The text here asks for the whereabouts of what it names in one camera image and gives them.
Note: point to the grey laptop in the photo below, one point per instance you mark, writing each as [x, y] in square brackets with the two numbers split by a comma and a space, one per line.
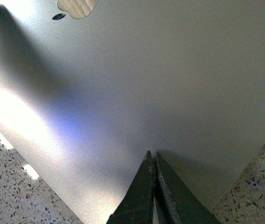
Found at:
[84, 100]

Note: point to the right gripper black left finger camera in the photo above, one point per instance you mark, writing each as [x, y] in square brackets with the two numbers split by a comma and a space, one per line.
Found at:
[138, 204]

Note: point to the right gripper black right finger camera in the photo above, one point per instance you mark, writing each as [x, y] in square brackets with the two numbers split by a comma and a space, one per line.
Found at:
[176, 204]

